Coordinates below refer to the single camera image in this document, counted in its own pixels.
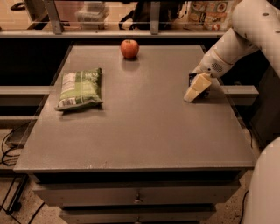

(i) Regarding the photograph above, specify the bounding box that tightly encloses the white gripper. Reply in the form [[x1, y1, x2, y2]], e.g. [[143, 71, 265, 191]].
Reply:
[[184, 48, 233, 102]]

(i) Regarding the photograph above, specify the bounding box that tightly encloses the dark blue rxbar wrapper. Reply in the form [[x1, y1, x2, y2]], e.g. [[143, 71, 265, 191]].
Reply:
[[188, 73, 209, 98]]

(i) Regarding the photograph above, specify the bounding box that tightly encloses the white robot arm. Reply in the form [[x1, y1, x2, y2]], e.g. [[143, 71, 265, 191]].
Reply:
[[184, 0, 280, 224]]

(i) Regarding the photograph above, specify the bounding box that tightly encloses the printed snack bag on shelf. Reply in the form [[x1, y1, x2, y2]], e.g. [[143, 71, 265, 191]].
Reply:
[[185, 0, 241, 31]]

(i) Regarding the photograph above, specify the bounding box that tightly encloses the black bag on shelf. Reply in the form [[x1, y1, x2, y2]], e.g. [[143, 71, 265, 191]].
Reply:
[[118, 0, 186, 30]]

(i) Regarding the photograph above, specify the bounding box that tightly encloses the green jalapeno chip bag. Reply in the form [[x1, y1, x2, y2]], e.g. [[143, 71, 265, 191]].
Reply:
[[55, 67, 102, 111]]

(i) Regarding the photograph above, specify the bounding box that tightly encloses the red apple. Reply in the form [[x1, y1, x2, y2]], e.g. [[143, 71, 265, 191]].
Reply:
[[121, 39, 139, 60]]

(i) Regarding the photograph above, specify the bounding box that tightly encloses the clear plastic container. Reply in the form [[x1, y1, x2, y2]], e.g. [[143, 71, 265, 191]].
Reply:
[[75, 1, 109, 30]]

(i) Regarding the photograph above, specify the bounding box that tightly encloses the grey lower drawer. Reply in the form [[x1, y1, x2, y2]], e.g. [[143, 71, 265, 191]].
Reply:
[[59, 206, 216, 224]]

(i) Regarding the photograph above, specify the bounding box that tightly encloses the grey drawer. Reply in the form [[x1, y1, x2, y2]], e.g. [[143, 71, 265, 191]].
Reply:
[[33, 181, 240, 207], [59, 206, 216, 224]]

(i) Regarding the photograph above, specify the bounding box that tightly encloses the grey upper drawer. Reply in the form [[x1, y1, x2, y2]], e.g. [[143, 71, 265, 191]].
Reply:
[[33, 181, 240, 207]]

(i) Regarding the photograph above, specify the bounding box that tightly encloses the black floor cable right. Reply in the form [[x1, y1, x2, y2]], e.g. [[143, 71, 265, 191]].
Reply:
[[238, 189, 249, 224]]

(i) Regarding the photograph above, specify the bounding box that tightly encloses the grey metal shelf rail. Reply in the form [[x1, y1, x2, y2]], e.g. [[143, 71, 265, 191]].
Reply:
[[0, 0, 224, 39]]

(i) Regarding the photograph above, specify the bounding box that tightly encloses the black cables left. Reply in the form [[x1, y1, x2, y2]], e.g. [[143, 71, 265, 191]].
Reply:
[[0, 121, 46, 224]]

